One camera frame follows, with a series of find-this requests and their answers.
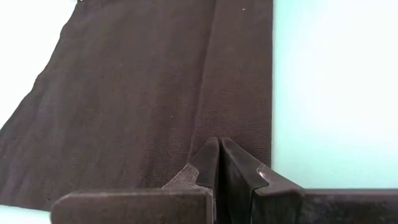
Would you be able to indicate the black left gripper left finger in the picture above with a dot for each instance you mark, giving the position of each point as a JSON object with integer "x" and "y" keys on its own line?
{"x": 140, "y": 208}

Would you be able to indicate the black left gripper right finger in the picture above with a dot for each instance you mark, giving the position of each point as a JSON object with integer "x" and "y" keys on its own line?
{"x": 295, "y": 208}

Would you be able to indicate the black towel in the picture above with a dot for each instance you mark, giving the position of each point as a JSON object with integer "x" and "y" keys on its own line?
{"x": 124, "y": 93}

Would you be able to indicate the green table mat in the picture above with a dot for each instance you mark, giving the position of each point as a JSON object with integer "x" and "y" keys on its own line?
{"x": 335, "y": 93}

